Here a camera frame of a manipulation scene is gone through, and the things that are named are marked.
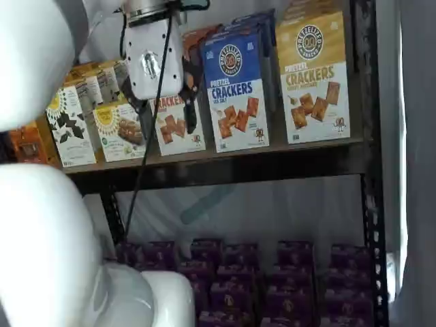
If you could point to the white backdrop sheet teal logo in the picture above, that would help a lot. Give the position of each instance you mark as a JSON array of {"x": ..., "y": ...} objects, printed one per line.
[{"x": 238, "y": 211}]

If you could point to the purple Annie's snack box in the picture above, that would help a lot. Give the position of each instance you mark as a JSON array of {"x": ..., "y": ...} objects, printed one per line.
[
  {"x": 348, "y": 323},
  {"x": 350, "y": 279},
  {"x": 295, "y": 253},
  {"x": 351, "y": 255},
  {"x": 236, "y": 276},
  {"x": 226, "y": 320},
  {"x": 160, "y": 253},
  {"x": 349, "y": 304},
  {"x": 207, "y": 250},
  {"x": 292, "y": 303},
  {"x": 131, "y": 253},
  {"x": 201, "y": 296},
  {"x": 289, "y": 323},
  {"x": 231, "y": 298},
  {"x": 240, "y": 255},
  {"x": 293, "y": 277},
  {"x": 199, "y": 270}
]

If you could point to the blue white pretzel crackers box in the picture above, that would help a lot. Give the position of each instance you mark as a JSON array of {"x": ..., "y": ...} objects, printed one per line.
[
  {"x": 267, "y": 68},
  {"x": 235, "y": 102}
]

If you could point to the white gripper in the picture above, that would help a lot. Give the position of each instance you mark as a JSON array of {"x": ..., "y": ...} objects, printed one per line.
[{"x": 146, "y": 44}]

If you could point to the Simple Mills almond bar box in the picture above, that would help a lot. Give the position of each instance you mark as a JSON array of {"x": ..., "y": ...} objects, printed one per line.
[
  {"x": 117, "y": 136},
  {"x": 119, "y": 96}
]

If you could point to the white side curtain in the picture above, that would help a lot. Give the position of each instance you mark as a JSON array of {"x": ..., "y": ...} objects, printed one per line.
[{"x": 408, "y": 136}]

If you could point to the yellow white pretzel crackers box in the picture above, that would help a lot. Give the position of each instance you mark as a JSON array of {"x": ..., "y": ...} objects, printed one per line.
[
  {"x": 313, "y": 88},
  {"x": 313, "y": 8}
]

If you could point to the wooden shelf board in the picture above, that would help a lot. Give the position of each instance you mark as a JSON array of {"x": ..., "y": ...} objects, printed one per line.
[{"x": 211, "y": 158}]

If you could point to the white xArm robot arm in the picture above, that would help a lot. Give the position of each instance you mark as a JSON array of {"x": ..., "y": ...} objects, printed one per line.
[{"x": 37, "y": 238}]

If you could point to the Simple Mills Sweet Thins box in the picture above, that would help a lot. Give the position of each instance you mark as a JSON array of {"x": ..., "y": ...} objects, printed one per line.
[
  {"x": 108, "y": 83},
  {"x": 92, "y": 90},
  {"x": 120, "y": 73},
  {"x": 69, "y": 129}
]

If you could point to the orange snack box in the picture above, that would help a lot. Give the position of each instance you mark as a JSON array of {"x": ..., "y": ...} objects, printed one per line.
[
  {"x": 27, "y": 143},
  {"x": 51, "y": 150}
]

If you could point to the black metal shelf rack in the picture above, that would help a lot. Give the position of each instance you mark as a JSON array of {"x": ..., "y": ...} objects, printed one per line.
[{"x": 238, "y": 177}]

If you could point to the orange white pretzel crackers box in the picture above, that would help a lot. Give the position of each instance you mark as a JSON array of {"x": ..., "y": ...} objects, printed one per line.
[
  {"x": 204, "y": 31},
  {"x": 177, "y": 136}
]

